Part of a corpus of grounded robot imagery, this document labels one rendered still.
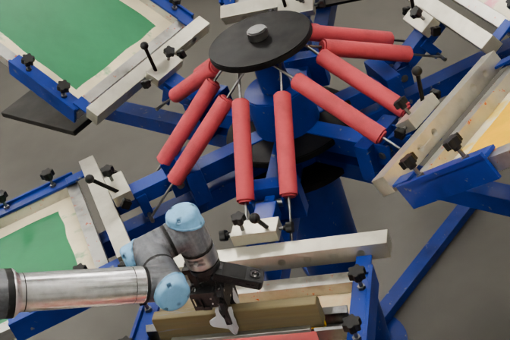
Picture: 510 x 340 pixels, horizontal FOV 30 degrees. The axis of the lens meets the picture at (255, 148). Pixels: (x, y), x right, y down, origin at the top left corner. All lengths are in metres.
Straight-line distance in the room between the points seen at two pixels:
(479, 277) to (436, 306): 0.21
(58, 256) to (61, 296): 1.01
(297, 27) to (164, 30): 0.77
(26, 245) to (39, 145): 2.57
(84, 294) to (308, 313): 0.56
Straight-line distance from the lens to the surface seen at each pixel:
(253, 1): 3.36
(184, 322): 2.29
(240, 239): 2.46
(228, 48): 2.76
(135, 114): 3.45
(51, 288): 1.88
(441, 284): 3.70
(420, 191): 2.25
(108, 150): 5.19
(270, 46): 2.70
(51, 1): 3.53
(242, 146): 2.63
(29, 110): 3.75
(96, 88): 3.22
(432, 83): 3.07
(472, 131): 2.45
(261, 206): 2.57
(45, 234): 3.01
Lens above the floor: 2.56
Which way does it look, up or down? 33 degrees down
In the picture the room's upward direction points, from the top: 20 degrees counter-clockwise
